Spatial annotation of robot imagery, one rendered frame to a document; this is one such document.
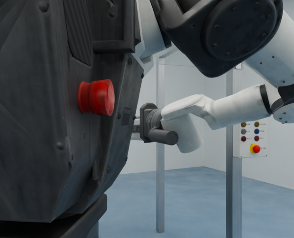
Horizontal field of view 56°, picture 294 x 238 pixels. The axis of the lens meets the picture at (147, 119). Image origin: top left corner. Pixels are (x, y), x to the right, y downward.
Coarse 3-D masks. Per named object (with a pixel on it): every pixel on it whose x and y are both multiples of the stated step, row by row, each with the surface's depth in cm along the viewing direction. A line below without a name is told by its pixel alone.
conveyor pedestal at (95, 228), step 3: (96, 225) 142; (93, 228) 141; (96, 228) 142; (90, 231) 141; (93, 231) 141; (96, 231) 142; (90, 234) 141; (93, 234) 141; (96, 234) 142; (87, 237) 140; (90, 237) 141; (93, 237) 141; (96, 237) 142
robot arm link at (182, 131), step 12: (156, 120) 72; (168, 120) 66; (180, 120) 65; (192, 120) 67; (156, 132) 68; (168, 132) 64; (180, 132) 66; (192, 132) 66; (168, 144) 64; (180, 144) 68; (192, 144) 67
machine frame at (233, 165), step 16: (160, 64) 248; (160, 80) 248; (240, 80) 145; (160, 96) 248; (160, 144) 249; (160, 160) 249; (240, 160) 145; (160, 176) 249; (240, 176) 145; (160, 192) 249; (240, 192) 145; (160, 208) 249; (240, 208) 145; (160, 224) 249; (240, 224) 145
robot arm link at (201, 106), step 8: (192, 96) 66; (200, 96) 63; (176, 104) 66; (184, 104) 63; (192, 104) 62; (200, 104) 61; (208, 104) 62; (168, 112) 65; (176, 112) 64; (184, 112) 63; (192, 112) 62; (200, 112) 61; (208, 112) 61; (208, 120) 61; (216, 120) 61; (216, 128) 63
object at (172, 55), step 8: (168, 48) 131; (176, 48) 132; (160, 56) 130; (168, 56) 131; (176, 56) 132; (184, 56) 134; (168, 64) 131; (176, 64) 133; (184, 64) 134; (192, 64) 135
